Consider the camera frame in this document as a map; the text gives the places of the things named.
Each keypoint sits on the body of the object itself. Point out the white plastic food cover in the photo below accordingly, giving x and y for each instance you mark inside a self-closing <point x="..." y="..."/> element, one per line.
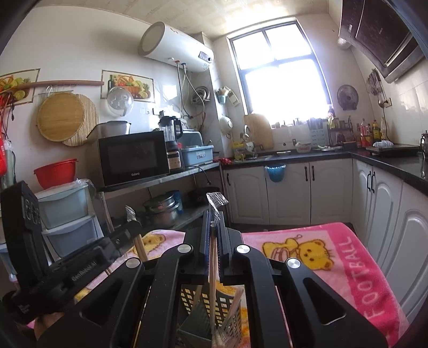
<point x="118" y="100"/>

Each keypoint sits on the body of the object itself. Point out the wall socket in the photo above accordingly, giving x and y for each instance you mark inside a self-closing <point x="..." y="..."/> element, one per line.
<point x="387" y="102"/>

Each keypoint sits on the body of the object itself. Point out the black wok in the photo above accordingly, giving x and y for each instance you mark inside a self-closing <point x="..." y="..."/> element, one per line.
<point x="200" y="197"/>

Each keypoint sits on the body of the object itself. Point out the steel kettle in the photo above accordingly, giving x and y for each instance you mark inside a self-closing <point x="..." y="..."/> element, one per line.
<point x="424" y="144"/>

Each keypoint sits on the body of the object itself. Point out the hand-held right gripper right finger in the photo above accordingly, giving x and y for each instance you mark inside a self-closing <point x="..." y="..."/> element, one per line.
<point x="220" y="247"/>

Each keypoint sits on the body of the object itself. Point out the black spice rack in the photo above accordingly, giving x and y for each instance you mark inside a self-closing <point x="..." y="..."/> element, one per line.
<point x="341" y="134"/>

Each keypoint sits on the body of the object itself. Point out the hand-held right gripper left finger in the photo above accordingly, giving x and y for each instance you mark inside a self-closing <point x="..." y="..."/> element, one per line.
<point x="208" y="241"/>

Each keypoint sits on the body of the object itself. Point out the black microwave oven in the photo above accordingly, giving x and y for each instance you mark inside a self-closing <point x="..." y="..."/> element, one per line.
<point x="133" y="157"/>

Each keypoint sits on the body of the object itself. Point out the round bamboo tray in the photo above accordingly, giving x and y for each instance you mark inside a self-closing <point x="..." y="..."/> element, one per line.
<point x="60" y="117"/>

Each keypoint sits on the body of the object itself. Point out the red plastic basin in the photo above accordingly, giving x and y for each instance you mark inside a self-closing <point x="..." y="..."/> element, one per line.
<point x="55" y="172"/>

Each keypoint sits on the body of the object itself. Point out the pink printed blanket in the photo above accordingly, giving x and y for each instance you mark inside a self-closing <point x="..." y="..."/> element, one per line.
<point x="334" y="241"/>

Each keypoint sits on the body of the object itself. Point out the silver exhaust duct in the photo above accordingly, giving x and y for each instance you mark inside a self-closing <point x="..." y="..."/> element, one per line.
<point x="342" y="43"/>

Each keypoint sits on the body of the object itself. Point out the white hanging colander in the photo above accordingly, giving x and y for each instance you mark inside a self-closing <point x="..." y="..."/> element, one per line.
<point x="225" y="123"/>

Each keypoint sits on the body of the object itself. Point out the pale knife block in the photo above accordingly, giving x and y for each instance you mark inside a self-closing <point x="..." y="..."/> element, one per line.
<point x="317" y="134"/>

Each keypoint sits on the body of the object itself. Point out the black range hood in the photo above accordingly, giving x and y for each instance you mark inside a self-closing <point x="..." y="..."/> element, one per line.
<point x="378" y="30"/>

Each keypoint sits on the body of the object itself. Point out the wooden cutting board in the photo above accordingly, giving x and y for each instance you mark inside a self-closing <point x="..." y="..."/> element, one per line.
<point x="259" y="132"/>

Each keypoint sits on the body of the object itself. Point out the white bowl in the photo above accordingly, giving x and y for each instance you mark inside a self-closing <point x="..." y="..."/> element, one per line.
<point x="302" y="148"/>

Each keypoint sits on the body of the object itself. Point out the metal shelf rack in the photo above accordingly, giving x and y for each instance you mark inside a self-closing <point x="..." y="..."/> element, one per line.
<point x="187" y="172"/>

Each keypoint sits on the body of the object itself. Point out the pale plastic drawer unit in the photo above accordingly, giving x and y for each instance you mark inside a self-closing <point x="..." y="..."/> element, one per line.
<point x="63" y="207"/>

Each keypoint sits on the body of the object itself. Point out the black blender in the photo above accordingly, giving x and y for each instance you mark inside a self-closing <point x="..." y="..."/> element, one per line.
<point x="170" y="134"/>

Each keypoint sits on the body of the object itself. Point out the kitchen window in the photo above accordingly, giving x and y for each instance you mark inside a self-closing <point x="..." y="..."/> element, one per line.
<point x="284" y="90"/>

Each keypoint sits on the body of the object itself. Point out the round bamboo mat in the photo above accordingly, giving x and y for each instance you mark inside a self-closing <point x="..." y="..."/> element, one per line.
<point x="90" y="120"/>

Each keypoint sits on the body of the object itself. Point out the black kitchen countertop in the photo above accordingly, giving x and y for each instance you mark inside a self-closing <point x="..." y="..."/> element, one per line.
<point x="384" y="160"/>

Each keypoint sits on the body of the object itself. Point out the green wall tool holder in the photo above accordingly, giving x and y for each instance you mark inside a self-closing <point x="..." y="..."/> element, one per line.
<point x="224" y="97"/>

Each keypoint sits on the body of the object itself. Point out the blue hanging bag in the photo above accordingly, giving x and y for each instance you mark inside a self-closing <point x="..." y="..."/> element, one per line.
<point x="276" y="174"/>

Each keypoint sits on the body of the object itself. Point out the white water heater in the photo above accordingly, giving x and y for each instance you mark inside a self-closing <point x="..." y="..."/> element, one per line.
<point x="174" y="47"/>

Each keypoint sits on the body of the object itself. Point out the white lower kitchen cabinets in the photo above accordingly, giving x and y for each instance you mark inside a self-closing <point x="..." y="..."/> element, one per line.
<point x="331" y="194"/>

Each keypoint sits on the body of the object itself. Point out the fruit wall poster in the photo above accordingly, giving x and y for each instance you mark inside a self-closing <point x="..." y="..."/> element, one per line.
<point x="16" y="83"/>
<point x="133" y="82"/>

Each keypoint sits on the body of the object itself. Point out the black utensil holder basket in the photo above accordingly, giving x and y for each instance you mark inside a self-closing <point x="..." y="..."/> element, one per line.
<point x="225" y="311"/>

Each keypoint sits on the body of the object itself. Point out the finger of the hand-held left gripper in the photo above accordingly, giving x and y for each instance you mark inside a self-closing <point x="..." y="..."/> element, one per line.
<point x="125" y="236"/>

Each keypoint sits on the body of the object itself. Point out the bunch of hanging steel utensils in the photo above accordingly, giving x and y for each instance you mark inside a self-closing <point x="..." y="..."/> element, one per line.
<point x="374" y="83"/>

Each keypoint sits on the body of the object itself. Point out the blue dish drainer bin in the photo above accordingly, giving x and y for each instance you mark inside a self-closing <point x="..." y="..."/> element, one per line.
<point x="197" y="155"/>

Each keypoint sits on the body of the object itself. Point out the group of condiment bottles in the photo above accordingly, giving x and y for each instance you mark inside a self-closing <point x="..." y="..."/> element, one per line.
<point x="367" y="134"/>

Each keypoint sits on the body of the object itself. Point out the stacked steel pots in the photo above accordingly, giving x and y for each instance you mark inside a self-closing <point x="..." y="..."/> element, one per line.
<point x="160" y="210"/>

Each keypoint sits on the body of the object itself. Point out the wooden rolling pin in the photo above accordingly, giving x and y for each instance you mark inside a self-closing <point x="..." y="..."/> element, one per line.
<point x="67" y="83"/>

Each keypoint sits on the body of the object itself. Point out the round wall exhaust fan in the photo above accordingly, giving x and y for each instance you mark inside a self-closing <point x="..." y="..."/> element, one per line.
<point x="347" y="97"/>

